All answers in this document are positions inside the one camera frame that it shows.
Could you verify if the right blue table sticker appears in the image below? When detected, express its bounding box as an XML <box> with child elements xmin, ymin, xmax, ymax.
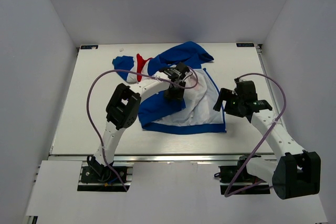
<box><xmin>236</xmin><ymin>42</ymin><xmax>255</xmax><ymax>48</ymax></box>

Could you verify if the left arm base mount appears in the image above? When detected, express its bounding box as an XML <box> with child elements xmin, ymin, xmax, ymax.
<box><xmin>77</xmin><ymin>156</ymin><xmax>133</xmax><ymax>193</ymax></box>

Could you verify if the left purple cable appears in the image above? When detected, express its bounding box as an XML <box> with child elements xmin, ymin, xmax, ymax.
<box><xmin>86</xmin><ymin>65</ymin><xmax>199</xmax><ymax>192</ymax></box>

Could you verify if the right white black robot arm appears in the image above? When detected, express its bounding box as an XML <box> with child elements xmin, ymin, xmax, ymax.
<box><xmin>214</xmin><ymin>79</ymin><xmax>321</xmax><ymax>199</ymax></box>

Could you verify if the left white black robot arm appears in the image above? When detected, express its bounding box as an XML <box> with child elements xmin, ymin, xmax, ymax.
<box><xmin>87</xmin><ymin>62</ymin><xmax>190</xmax><ymax>182</ymax></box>

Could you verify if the left blue table sticker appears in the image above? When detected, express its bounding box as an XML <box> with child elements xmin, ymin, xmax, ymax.
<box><xmin>80</xmin><ymin>45</ymin><xmax>98</xmax><ymax>50</ymax></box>

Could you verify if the blue white red jacket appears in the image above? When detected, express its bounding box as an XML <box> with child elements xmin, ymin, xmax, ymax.
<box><xmin>112</xmin><ymin>41</ymin><xmax>226</xmax><ymax>135</ymax></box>

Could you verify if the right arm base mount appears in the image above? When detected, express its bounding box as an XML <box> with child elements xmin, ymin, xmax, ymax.
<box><xmin>214</xmin><ymin>155</ymin><xmax>272</xmax><ymax>195</ymax></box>

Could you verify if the blue table sticker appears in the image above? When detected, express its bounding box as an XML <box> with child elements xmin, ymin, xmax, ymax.
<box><xmin>80</xmin><ymin>45</ymin><xmax>98</xmax><ymax>50</ymax></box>
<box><xmin>236</xmin><ymin>42</ymin><xmax>255</xmax><ymax>48</ymax></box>

